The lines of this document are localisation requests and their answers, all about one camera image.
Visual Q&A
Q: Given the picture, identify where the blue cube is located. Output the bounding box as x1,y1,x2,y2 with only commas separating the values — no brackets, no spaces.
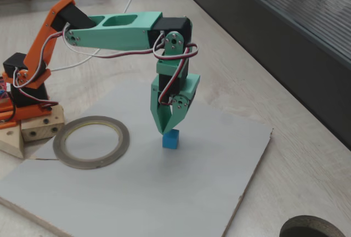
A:
162,129,180,150

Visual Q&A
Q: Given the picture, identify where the wooden base block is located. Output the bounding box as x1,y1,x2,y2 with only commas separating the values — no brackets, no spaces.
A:
21,105,66,142

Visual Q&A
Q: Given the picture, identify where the ribbed glass desk partition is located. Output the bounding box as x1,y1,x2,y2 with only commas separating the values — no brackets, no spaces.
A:
166,0,351,151

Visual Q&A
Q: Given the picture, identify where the light wooden plank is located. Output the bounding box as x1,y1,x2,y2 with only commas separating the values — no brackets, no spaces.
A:
0,125,25,159

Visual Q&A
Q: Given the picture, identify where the red controller board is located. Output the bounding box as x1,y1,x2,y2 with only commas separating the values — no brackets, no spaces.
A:
0,75,9,102

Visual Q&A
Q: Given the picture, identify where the grey tape ring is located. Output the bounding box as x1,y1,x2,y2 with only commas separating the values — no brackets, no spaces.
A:
52,115,130,170

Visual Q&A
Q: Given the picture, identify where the black power cable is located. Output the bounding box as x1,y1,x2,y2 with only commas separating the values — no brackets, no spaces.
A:
0,104,16,124

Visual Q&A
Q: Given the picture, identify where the orange board holder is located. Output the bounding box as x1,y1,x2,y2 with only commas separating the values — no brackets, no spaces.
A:
0,98,18,130

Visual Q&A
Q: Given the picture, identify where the grey white board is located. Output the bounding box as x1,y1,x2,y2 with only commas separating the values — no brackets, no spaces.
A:
0,79,274,237

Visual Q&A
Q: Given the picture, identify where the red white black servo wire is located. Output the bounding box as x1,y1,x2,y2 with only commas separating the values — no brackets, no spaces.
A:
152,30,199,106
16,86,60,110
62,22,167,60
12,30,68,88

